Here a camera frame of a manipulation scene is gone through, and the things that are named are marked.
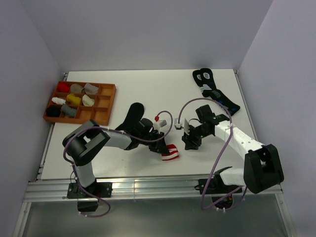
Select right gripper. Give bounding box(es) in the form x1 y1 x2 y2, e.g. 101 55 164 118
182 123 211 151

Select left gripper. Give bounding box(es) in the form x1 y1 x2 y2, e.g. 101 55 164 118
139 131 169 156

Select red white striped sock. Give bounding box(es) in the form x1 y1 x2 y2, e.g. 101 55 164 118
161 144 180 161

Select orange compartment tray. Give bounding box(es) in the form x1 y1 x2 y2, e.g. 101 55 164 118
43 81 116 125

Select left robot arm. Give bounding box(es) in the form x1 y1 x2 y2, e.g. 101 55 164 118
62 118 170 197

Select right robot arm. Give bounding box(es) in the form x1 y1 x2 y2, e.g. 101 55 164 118
176 105 284 194

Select black patterned sock pair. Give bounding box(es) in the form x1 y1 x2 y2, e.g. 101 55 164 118
192 68 240 116

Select cream rolled sock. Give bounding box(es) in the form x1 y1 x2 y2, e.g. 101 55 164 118
82 94 95 107

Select grey rolled sock top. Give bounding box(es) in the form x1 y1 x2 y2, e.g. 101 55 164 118
84 83 99 94

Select yellow rolled sock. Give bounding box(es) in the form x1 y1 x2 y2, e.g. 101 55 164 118
66 94 81 106

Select dark grey rolled sock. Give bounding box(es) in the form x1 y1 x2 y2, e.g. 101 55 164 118
61 104 77 118

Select taupe rolled sock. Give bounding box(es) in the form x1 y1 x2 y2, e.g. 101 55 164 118
70 83 84 94

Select white rolled sock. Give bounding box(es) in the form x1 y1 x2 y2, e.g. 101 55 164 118
51 97 66 105

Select black rolled sock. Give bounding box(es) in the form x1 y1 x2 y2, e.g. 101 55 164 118
45 106 61 118

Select red rolled sock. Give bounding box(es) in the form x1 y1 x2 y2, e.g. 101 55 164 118
57 82 70 93

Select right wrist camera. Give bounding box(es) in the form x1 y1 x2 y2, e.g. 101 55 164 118
174 118 190 135

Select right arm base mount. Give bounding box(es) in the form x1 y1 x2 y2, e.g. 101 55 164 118
194 177 238 209

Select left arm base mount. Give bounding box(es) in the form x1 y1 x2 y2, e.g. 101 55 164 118
67 181 112 212

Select aluminium rail frame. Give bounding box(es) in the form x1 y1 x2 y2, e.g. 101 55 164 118
13 69 297 237

